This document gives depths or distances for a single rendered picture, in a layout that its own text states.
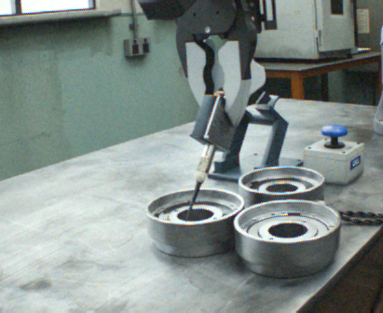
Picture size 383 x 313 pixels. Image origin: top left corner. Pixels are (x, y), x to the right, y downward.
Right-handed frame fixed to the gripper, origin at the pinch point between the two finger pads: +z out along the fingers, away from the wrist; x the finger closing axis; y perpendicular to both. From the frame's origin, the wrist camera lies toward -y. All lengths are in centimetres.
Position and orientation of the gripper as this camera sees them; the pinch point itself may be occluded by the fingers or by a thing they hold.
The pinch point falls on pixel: (219, 114)
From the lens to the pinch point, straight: 52.7
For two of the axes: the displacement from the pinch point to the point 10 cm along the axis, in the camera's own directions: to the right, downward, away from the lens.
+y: 6.4, -2.4, 7.3
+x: -7.6, -1.1, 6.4
